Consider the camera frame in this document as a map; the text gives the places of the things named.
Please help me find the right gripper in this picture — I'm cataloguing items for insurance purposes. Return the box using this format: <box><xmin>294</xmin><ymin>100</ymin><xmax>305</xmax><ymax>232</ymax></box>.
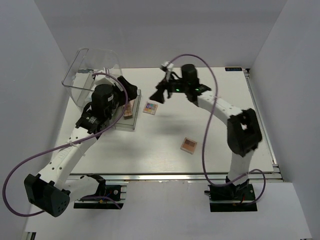
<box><xmin>149</xmin><ymin>72</ymin><xmax>189</xmax><ymax>104</ymax></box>

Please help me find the pink makeup box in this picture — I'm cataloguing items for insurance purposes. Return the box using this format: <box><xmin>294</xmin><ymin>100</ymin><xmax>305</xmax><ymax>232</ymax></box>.
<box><xmin>129</xmin><ymin>100</ymin><xmax>135</xmax><ymax>113</ymax></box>

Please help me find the colourful eyeshadow palette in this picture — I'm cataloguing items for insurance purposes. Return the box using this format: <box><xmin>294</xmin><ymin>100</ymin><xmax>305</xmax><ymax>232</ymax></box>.
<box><xmin>143</xmin><ymin>102</ymin><xmax>158</xmax><ymax>115</ymax></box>

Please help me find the clear acrylic makeup organizer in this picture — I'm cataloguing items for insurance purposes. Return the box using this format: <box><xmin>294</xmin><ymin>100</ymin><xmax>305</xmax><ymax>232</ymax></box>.
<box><xmin>62</xmin><ymin>48</ymin><xmax>142</xmax><ymax>130</ymax></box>

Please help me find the long brown eyeshadow palette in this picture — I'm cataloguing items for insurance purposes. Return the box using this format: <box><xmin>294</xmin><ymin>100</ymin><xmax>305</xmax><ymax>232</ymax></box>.
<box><xmin>122</xmin><ymin>103</ymin><xmax>133</xmax><ymax>119</ymax></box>

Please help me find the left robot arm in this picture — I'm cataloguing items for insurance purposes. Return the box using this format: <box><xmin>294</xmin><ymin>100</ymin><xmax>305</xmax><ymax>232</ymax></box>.
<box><xmin>24</xmin><ymin>75</ymin><xmax>138</xmax><ymax>217</ymax></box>

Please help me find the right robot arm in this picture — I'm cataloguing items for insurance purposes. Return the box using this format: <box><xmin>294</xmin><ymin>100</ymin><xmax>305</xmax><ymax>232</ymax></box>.
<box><xmin>150</xmin><ymin>62</ymin><xmax>262</xmax><ymax>200</ymax></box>

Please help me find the brown quad eyeshadow palette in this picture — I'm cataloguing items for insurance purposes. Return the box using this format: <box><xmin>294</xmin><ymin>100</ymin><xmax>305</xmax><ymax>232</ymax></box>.
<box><xmin>180</xmin><ymin>137</ymin><xmax>197</xmax><ymax>155</ymax></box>

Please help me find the black blue table label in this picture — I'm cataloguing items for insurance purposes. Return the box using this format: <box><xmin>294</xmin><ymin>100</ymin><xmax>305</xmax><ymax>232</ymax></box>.
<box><xmin>224</xmin><ymin>67</ymin><xmax>243</xmax><ymax>72</ymax></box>

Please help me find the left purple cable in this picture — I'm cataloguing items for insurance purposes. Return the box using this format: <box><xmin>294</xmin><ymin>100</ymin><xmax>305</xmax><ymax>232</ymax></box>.
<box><xmin>2</xmin><ymin>72</ymin><xmax>131</xmax><ymax>217</ymax></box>

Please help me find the purple cable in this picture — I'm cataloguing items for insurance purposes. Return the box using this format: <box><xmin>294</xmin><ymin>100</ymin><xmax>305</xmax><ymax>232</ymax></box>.
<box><xmin>166</xmin><ymin>53</ymin><xmax>266</xmax><ymax>206</ymax></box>
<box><xmin>2</xmin><ymin>72</ymin><xmax>131</xmax><ymax>217</ymax></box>

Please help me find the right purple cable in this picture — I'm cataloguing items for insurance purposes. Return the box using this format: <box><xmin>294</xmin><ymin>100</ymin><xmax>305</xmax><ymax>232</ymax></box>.
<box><xmin>166</xmin><ymin>53</ymin><xmax>266</xmax><ymax>206</ymax></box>

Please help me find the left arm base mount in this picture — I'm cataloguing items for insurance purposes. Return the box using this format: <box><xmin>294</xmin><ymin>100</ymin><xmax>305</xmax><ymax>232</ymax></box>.
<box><xmin>73</xmin><ymin>174</ymin><xmax>127</xmax><ymax>210</ymax></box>

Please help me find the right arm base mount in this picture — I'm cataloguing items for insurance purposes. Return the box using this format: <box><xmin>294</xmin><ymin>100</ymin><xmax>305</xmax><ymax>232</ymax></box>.
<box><xmin>204</xmin><ymin>184</ymin><xmax>258</xmax><ymax>213</ymax></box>

